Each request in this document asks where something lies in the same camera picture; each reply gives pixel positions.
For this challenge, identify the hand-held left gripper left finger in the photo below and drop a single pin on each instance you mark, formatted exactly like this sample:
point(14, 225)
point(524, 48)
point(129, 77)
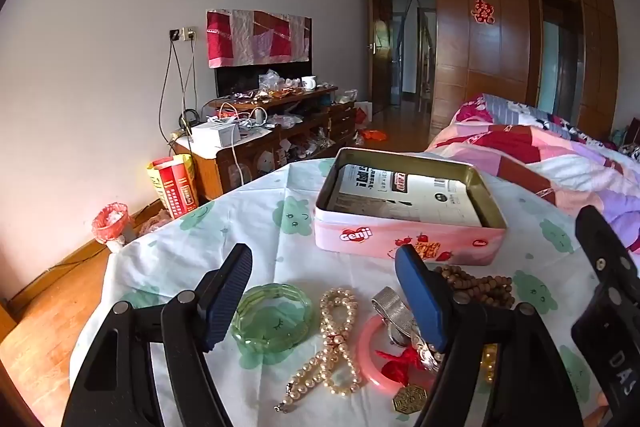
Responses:
point(225, 302)

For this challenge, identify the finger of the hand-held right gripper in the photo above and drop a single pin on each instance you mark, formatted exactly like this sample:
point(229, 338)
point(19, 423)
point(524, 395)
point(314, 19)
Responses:
point(610, 307)

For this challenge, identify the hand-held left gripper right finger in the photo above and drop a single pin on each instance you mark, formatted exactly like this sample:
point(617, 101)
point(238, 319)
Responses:
point(420, 302)

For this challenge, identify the silver mesh watch band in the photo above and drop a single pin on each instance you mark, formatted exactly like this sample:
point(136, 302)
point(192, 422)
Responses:
point(392, 304)

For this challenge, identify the red knot brass pendant charm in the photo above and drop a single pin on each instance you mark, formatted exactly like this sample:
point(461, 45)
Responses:
point(400, 364)

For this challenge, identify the pink tin box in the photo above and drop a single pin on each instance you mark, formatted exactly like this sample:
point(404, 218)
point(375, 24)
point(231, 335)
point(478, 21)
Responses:
point(360, 237)

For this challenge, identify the pink bangle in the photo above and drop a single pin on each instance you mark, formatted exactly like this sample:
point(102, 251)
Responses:
point(364, 352)

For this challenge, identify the red yellow bag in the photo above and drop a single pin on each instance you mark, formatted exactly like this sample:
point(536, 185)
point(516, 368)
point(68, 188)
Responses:
point(175, 192)

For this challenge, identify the trash bin with red liner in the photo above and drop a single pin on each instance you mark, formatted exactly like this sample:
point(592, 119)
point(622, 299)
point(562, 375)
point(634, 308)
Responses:
point(110, 224)

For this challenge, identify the wooden television cabinet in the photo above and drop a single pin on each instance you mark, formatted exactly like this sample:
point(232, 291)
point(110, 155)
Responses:
point(220, 162)

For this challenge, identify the pink patchwork quilt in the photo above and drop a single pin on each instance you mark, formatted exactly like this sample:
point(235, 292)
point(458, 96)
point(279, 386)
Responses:
point(550, 167)

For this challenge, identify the white box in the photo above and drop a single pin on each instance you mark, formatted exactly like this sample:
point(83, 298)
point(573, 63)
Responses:
point(215, 137)

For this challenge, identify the orange plastic bag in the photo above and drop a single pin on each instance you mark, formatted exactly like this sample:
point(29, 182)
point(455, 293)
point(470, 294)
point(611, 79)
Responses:
point(375, 135)

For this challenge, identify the red white bag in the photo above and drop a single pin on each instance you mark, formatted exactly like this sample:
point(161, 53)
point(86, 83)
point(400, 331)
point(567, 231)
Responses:
point(363, 113)

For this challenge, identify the wooden wardrobe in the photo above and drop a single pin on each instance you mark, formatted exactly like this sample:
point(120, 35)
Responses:
point(490, 97)

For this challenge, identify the black television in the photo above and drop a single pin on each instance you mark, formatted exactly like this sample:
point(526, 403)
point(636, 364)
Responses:
point(235, 79)

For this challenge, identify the wooden door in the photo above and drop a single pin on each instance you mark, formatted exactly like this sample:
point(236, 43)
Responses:
point(380, 72)

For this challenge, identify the white mug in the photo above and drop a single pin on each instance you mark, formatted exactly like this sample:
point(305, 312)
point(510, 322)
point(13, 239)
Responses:
point(308, 83)

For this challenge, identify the red white patchwork cloth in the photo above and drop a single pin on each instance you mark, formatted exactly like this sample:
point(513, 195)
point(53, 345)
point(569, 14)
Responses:
point(250, 37)

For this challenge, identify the red paper decoration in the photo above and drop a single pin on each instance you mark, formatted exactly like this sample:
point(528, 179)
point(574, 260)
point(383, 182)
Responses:
point(482, 12)

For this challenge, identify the wall power socket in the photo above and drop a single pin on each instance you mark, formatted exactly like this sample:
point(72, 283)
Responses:
point(189, 34)

